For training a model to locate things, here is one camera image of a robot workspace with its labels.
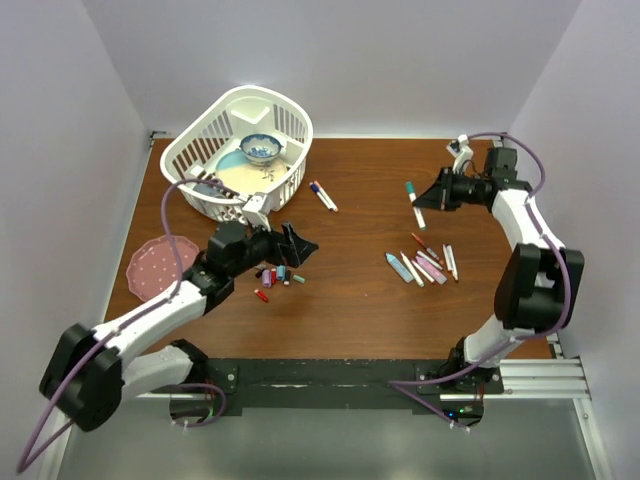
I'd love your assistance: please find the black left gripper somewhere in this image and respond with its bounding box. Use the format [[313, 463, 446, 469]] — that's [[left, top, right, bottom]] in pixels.
[[229, 216, 317, 279]]

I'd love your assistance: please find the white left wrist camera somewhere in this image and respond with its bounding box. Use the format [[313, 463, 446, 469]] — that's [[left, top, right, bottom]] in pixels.
[[241, 193, 272, 231]]

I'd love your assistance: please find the blue patterned bowl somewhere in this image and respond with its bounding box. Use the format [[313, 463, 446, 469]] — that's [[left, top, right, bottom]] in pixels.
[[240, 134, 283, 166]]

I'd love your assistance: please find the red cap white marker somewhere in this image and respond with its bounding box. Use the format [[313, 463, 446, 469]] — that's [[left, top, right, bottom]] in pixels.
[[442, 244, 459, 282]]

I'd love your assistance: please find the aluminium frame rail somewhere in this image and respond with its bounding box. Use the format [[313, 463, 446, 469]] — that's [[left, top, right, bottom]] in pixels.
[[489, 132, 614, 480]]

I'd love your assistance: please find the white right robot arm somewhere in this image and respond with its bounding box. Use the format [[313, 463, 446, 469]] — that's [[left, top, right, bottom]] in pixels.
[[412, 139, 585, 393]]

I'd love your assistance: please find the black capped white marker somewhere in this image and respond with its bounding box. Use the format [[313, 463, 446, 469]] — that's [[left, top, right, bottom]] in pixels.
[[410, 260, 435, 284]]

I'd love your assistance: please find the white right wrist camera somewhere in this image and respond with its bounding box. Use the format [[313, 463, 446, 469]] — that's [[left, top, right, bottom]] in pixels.
[[446, 135, 473, 174]]

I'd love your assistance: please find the purple highlighter cap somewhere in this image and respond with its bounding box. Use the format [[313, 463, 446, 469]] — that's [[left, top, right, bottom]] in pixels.
[[261, 270, 272, 288]]

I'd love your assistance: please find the pink dotted plate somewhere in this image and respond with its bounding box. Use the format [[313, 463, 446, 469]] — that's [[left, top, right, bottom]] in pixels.
[[126, 235, 181, 302]]

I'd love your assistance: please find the red ink gel pen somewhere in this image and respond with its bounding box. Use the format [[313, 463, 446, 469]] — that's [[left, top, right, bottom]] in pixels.
[[411, 233, 444, 267]]

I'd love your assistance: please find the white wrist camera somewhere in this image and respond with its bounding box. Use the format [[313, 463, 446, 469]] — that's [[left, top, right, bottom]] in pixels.
[[446, 135, 473, 174], [241, 193, 272, 231]]

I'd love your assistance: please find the cream and blue plate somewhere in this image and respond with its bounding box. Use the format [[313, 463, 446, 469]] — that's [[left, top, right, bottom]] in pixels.
[[215, 150, 289, 195]]

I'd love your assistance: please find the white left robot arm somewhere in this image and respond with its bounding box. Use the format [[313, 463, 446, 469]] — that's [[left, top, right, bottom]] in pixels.
[[39, 221, 319, 432]]

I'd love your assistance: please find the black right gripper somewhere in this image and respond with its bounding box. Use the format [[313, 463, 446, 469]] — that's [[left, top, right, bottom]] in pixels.
[[413, 167, 483, 213]]

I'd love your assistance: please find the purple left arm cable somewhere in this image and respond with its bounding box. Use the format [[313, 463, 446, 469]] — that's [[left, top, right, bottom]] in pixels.
[[14, 178, 251, 475]]

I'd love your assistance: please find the teal capped white marker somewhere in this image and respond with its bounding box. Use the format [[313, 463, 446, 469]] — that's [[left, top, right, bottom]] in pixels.
[[405, 180, 428, 232]]

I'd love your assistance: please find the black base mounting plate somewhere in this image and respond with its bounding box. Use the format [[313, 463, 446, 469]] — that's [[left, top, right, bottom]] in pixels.
[[159, 357, 502, 419]]

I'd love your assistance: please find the white plastic basket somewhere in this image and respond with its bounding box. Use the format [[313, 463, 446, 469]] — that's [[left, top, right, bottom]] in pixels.
[[160, 85, 313, 221]]

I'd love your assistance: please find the purple highlighter marker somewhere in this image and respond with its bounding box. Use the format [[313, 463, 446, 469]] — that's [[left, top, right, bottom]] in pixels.
[[416, 251, 447, 285]]

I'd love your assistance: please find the light blue capped marker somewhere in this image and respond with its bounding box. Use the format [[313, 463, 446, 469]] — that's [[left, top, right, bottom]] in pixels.
[[385, 252, 414, 283]]

